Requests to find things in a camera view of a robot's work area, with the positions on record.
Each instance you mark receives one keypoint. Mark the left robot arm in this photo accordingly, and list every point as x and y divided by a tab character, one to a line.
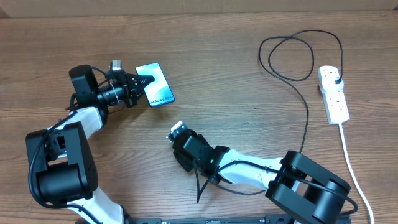
62	172

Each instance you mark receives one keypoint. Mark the white power strip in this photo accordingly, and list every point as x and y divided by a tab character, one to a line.
335	103

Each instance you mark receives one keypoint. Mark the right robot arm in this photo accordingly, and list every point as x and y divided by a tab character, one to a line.
302	188

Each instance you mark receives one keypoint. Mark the cardboard wall panel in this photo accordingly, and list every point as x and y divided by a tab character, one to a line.
83	8

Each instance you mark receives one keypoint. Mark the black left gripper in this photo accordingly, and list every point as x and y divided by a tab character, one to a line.
130	83

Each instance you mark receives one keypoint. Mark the Samsung Galaxy smartphone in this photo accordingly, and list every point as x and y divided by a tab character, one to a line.
157	92

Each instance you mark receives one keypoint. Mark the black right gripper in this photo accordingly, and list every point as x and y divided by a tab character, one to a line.
186	160

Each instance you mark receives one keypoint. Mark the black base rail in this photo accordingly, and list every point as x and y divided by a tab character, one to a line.
268	219

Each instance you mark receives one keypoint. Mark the white charger plug adapter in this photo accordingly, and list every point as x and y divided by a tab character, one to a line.
330	85

